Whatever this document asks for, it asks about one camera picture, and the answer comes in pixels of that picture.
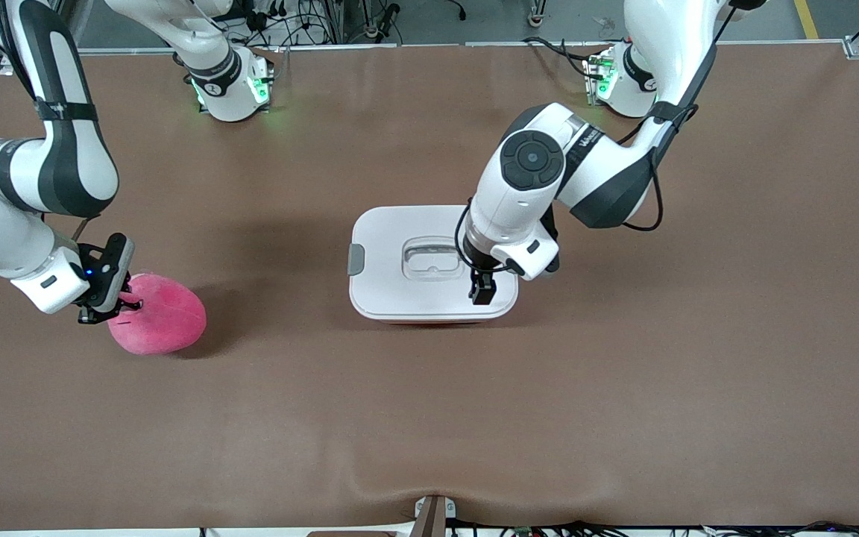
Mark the pink plush toy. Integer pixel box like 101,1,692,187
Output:
107,272,208,357

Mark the white box lid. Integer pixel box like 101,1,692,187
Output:
347,205,520,323

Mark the pink plastic box base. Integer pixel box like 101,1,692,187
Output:
370,316,501,326

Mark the black stand foot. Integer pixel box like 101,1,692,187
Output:
361,0,403,42

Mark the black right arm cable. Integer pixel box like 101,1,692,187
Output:
0,0,98,243

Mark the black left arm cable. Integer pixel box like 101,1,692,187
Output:
456,0,743,273

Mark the black arm base cable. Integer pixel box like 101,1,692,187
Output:
523,36,605,81

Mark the camera mount post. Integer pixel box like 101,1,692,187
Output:
413,495,457,537

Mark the silver table edge rail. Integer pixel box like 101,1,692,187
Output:
79,41,848,54

